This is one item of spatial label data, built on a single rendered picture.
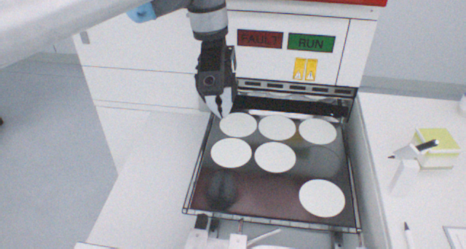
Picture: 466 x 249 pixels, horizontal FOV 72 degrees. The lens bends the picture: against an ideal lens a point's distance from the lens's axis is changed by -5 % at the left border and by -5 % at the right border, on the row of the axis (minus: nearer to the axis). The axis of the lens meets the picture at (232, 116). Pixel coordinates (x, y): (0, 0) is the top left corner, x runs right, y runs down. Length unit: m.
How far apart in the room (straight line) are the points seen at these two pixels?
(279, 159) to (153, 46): 0.46
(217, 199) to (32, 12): 0.52
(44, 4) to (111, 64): 0.69
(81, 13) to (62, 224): 1.64
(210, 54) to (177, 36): 0.27
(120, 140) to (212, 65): 0.68
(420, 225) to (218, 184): 0.41
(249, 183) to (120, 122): 0.58
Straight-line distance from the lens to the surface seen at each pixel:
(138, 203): 0.86
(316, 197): 0.77
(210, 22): 0.64
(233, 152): 0.83
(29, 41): 0.38
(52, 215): 2.02
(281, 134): 0.89
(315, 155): 0.85
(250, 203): 0.74
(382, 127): 0.88
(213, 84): 0.62
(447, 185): 0.81
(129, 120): 1.17
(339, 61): 0.92
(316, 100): 0.97
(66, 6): 0.39
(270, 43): 0.88
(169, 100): 1.05
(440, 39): 2.76
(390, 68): 2.77
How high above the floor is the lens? 1.50
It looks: 40 degrees down
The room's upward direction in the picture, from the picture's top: straight up
